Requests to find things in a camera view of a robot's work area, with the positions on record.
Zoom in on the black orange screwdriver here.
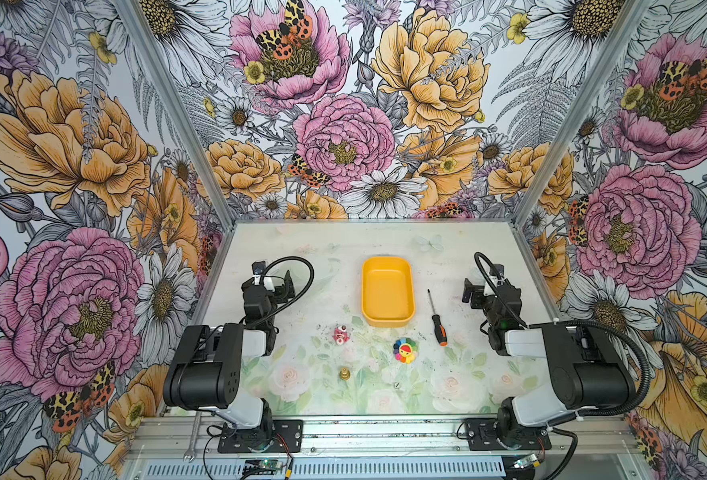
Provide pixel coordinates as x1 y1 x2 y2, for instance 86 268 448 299
427 290 449 347

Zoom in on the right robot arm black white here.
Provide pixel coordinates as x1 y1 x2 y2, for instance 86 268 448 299
461 279 643 451

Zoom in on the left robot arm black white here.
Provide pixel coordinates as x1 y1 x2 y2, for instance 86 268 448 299
162 273 295 453

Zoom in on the yellow plastic bin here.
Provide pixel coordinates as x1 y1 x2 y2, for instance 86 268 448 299
361 256 415 328

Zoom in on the small pink toy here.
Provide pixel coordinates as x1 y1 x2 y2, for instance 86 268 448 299
332 325 350 345

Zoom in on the multicolour round toy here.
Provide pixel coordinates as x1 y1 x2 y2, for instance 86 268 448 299
393 337 419 364

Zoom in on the right small circuit board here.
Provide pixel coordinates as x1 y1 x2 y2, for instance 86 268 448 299
511 453 541 469

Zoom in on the small circuit board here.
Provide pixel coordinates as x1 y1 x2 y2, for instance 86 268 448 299
241 459 288 478
511 453 541 469

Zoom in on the left small circuit board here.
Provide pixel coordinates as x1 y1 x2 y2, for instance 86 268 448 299
241 459 288 478

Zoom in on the silver wrench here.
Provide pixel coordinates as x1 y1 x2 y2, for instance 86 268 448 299
183 412 202 463

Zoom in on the left black cable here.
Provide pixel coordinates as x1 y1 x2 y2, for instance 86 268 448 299
250 256 316 328

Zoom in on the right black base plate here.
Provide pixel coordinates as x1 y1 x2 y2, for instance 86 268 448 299
463 417 551 452

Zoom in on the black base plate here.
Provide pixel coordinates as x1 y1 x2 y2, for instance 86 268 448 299
216 420 304 454
463 417 551 452

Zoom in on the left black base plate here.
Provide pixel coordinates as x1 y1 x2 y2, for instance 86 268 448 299
216 420 304 454

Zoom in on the right black corrugated cable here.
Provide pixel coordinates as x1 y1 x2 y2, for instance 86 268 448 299
529 319 653 418

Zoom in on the aluminium front rail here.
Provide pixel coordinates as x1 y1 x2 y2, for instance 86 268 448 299
126 414 635 460

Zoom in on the white ventilated cable duct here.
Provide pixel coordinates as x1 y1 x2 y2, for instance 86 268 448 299
134 456 505 479

